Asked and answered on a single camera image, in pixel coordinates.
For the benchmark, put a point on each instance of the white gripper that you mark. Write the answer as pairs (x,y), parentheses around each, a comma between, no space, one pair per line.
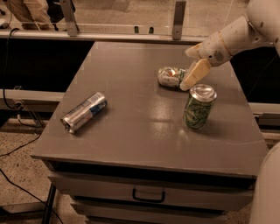
(210,48)

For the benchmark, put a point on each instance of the white green 7up can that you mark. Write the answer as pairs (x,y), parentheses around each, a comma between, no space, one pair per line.
(172,77)

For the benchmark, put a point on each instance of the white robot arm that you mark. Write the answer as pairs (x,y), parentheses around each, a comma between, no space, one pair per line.
(260,25)

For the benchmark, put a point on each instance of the green patterned soda can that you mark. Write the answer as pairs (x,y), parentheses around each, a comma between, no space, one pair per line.
(199,105)

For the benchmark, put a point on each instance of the silver blue energy drink can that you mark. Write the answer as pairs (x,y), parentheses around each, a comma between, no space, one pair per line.
(84,112)

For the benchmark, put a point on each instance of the grey drawer cabinet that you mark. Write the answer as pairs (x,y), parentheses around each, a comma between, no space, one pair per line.
(140,141)

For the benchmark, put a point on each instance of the black office chair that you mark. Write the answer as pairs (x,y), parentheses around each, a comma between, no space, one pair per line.
(58,11)

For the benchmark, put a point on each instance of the person in beige trousers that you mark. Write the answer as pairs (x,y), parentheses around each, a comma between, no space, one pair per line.
(32,14)

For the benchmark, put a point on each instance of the aluminium frame rail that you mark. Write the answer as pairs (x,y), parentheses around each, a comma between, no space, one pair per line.
(155,21)

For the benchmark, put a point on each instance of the black drawer handle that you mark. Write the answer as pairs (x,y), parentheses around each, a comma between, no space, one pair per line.
(149,197)

